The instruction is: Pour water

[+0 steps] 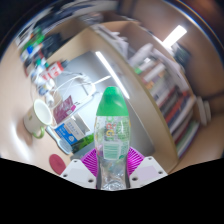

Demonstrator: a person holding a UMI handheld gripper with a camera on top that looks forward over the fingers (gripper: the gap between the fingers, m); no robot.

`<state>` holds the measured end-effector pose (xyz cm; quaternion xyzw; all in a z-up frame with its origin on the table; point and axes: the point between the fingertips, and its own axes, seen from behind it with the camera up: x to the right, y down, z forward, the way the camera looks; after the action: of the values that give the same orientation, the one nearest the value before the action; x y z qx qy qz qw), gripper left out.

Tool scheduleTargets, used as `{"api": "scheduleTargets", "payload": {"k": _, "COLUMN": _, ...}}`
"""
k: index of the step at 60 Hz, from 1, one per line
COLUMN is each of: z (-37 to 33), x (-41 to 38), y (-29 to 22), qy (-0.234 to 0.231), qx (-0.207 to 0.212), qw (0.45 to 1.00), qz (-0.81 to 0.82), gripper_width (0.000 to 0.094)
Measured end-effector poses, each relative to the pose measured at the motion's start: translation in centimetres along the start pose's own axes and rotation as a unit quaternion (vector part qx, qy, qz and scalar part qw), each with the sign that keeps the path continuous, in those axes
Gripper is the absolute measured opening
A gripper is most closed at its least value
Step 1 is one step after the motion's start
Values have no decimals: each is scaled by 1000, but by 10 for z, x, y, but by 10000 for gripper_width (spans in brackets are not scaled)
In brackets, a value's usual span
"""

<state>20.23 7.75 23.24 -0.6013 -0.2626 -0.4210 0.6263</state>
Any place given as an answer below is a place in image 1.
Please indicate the light blue hairbrush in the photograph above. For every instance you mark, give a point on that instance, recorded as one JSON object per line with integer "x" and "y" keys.
{"x": 63, "y": 145}

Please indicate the red and white canister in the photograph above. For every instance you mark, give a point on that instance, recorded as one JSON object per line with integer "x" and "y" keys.
{"x": 56, "y": 69}

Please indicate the dark green bottle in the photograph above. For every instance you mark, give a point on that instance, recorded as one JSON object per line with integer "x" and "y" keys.
{"x": 83, "y": 142}

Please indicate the wooden shelf unit with books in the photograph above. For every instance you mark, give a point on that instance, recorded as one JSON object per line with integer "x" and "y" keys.
{"x": 173, "y": 100}

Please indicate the under-shelf light tube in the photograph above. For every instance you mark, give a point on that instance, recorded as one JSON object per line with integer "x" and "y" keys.
{"x": 111, "y": 73}

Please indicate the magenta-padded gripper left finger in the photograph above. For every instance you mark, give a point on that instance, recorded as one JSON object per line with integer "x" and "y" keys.
{"x": 76, "y": 173}

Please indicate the ceiling light tube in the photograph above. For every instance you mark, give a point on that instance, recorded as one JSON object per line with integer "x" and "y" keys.
{"x": 174, "y": 36}

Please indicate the pink carton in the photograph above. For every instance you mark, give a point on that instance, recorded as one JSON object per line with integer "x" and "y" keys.
{"x": 65, "y": 108}

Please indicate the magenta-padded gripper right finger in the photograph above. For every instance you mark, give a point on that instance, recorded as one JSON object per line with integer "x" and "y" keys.
{"x": 148, "y": 170}

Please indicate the blue and white carton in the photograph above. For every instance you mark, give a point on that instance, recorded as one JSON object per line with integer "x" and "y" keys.
{"x": 71, "y": 131}

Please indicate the clear green-capped drink bottle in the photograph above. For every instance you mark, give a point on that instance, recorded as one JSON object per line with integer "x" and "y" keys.
{"x": 111, "y": 133}

